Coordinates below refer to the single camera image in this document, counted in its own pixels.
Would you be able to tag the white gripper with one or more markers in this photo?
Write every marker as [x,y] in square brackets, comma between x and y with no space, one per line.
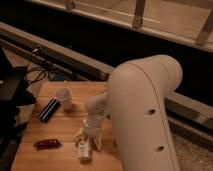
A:
[92,126]

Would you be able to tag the white bottle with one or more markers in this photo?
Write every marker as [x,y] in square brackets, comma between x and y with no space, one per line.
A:
[84,149]

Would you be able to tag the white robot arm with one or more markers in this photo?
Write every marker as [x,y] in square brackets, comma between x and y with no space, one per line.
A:
[135,102]

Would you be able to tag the red chili pepper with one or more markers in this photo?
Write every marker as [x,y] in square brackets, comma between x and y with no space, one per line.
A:
[47,144]

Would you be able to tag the clear plastic cup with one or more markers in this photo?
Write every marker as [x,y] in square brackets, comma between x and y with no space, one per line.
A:
[64,96]

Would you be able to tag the black rectangular box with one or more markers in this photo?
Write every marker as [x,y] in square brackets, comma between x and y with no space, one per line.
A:
[48,110]

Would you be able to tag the black equipment on left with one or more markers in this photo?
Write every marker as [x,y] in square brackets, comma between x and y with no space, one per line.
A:
[13,93]

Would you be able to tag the metal rail beam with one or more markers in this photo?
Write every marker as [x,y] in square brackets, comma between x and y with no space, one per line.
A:
[96,53]

